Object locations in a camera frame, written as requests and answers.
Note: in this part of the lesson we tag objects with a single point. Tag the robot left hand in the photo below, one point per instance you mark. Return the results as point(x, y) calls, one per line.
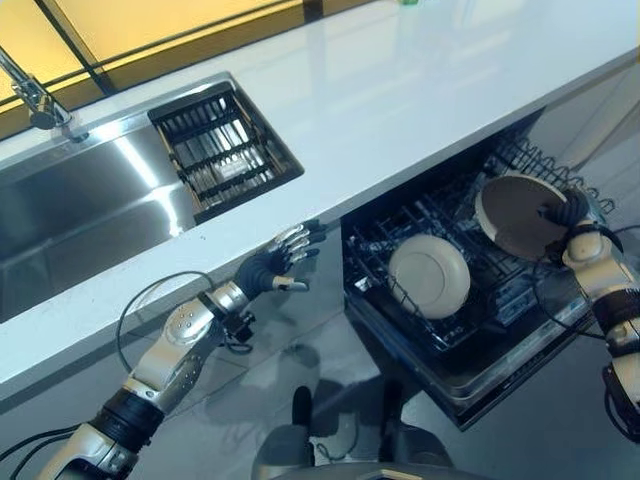
point(260, 270)

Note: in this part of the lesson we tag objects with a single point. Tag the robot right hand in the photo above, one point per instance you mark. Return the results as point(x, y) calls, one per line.
point(570, 210)

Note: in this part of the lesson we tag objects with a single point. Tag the beige plate brown rim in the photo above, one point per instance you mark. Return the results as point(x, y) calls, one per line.
point(520, 215)

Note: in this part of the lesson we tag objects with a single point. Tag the robot left arm silver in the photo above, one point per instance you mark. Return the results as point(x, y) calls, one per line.
point(150, 370)

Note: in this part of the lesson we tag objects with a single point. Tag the robot right arm silver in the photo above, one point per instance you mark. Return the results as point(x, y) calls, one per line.
point(607, 295)

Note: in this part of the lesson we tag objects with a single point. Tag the dishwasher drawer black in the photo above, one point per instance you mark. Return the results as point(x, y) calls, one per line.
point(475, 320)

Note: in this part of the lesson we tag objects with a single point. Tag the black sink drain basket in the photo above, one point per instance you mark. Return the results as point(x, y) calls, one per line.
point(220, 150)

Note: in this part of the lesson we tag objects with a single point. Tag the white round plate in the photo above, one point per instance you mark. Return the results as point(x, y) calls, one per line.
point(430, 277)

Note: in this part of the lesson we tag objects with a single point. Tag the stainless steel sink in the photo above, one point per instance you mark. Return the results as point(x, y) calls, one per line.
point(100, 190)

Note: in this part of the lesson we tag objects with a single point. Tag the robot body and legs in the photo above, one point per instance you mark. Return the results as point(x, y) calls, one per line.
point(350, 440)

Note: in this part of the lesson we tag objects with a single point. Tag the green object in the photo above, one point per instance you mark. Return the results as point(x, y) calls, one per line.
point(407, 3)

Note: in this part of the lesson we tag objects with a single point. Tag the chrome faucet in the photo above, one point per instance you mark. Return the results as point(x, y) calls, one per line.
point(37, 100)

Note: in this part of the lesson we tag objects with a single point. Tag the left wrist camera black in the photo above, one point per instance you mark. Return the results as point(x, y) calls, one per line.
point(239, 327)

